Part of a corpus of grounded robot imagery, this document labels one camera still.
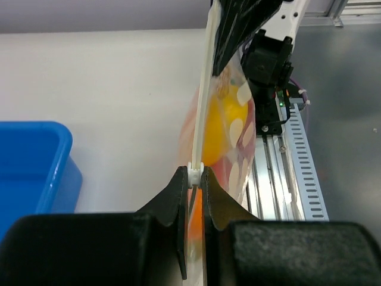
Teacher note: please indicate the clear zip top bag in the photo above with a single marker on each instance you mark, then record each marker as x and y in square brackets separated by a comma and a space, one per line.
[232, 169]

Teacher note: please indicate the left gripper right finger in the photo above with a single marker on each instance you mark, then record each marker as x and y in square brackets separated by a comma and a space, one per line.
[240, 249]

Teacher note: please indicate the yellow fake fruit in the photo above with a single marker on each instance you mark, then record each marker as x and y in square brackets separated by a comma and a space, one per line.
[224, 124]

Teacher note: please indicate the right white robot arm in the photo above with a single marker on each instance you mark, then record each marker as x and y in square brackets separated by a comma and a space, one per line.
[266, 31]

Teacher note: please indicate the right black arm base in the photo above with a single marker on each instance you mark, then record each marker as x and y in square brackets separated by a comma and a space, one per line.
[272, 109]

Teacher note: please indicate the blue plastic bin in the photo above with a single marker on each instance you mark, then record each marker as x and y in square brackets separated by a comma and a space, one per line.
[38, 175]

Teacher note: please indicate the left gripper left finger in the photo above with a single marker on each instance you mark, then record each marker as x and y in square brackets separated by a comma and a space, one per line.
[146, 247]

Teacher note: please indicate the aluminium rail frame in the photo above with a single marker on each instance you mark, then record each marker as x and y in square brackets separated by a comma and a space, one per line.
[270, 188]

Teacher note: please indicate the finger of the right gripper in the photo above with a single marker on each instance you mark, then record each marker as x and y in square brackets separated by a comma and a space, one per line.
[239, 21]

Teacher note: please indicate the slotted cable duct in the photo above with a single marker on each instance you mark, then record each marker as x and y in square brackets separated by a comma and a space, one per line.
[310, 198]

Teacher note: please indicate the orange fake fruit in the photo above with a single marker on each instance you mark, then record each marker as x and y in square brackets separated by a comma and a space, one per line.
[195, 231]

